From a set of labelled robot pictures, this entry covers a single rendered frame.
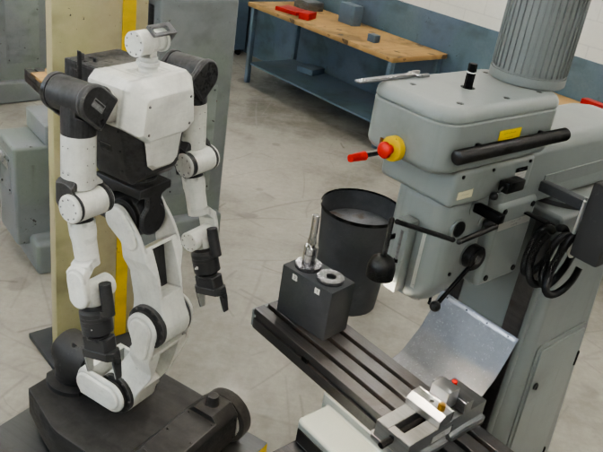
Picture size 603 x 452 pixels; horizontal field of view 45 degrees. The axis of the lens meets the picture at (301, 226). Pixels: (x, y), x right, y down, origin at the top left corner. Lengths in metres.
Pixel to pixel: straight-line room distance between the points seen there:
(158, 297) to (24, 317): 1.96
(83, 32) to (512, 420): 2.18
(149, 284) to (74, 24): 1.29
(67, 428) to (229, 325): 1.65
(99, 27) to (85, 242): 1.34
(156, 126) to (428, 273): 0.81
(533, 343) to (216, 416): 1.08
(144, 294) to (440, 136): 1.04
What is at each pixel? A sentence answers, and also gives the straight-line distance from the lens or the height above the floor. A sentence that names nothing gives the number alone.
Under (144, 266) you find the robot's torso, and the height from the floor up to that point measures 1.22.
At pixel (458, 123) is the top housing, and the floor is 1.86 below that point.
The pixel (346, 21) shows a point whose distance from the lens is 7.72.
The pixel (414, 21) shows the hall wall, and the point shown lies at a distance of 7.51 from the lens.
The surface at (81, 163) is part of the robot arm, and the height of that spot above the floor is 1.57.
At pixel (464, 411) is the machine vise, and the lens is 2.14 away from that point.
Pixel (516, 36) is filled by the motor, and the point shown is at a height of 2.01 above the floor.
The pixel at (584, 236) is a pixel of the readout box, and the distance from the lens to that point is 1.96.
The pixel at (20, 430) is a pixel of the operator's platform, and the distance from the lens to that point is 2.84.
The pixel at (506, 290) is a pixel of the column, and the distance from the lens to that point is 2.35.
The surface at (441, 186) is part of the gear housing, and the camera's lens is 1.77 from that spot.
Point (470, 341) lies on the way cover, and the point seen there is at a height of 1.02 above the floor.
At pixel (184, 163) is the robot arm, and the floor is 1.46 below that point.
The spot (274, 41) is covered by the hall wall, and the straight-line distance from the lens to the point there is 9.15.
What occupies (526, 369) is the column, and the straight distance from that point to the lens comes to 2.46.
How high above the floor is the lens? 2.33
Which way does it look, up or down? 27 degrees down
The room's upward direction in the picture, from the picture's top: 9 degrees clockwise
